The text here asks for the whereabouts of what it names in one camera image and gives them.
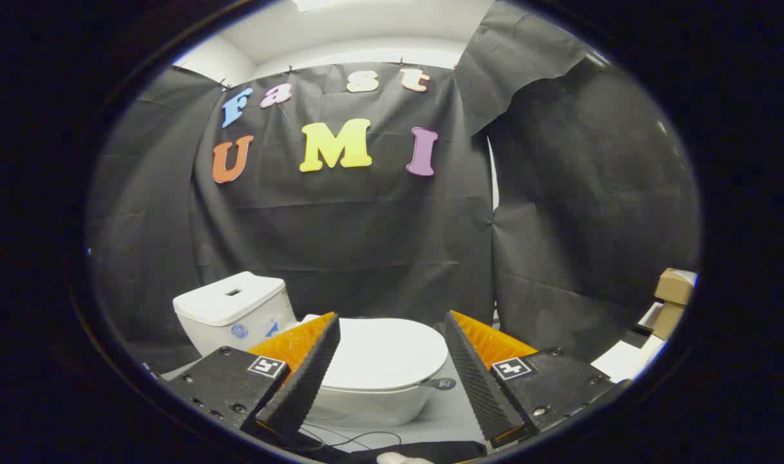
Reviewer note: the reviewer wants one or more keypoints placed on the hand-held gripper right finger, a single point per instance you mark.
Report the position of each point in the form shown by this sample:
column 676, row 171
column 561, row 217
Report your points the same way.
column 478, row 386

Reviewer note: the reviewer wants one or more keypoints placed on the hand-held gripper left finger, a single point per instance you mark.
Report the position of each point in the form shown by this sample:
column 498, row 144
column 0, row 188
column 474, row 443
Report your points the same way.
column 301, row 380

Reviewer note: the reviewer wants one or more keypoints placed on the white toilet lid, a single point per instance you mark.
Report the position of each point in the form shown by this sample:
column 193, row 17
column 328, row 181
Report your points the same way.
column 385, row 353

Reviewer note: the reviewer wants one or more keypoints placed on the black backdrop cloth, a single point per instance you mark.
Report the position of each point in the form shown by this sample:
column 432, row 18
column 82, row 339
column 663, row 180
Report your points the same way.
column 366, row 225

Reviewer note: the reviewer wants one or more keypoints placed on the brown cardboard box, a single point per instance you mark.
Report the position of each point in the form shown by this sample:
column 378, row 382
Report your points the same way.
column 672, row 290

